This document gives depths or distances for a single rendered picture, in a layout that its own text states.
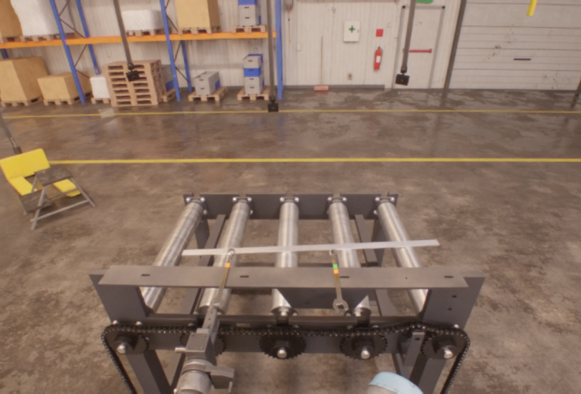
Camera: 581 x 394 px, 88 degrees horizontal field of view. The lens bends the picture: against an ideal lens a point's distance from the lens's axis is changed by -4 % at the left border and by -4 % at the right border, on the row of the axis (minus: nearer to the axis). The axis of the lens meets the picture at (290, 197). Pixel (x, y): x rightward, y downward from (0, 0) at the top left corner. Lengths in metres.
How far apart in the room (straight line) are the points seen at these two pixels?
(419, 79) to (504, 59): 2.45
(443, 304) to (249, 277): 0.68
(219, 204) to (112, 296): 0.97
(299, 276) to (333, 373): 1.24
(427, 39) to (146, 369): 9.96
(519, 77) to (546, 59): 0.85
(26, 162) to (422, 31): 9.43
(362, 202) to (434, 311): 0.95
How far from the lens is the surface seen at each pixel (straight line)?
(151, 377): 1.63
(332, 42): 9.85
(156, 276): 1.14
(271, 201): 1.98
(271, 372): 2.20
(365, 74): 10.10
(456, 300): 1.26
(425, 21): 10.31
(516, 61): 11.62
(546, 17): 11.85
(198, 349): 0.82
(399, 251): 1.63
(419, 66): 10.40
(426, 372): 1.53
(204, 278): 1.08
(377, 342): 1.27
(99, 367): 2.53
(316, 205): 1.99
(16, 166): 5.65
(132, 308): 1.33
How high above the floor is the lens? 1.90
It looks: 30 degrees down
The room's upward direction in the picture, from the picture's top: 1 degrees counter-clockwise
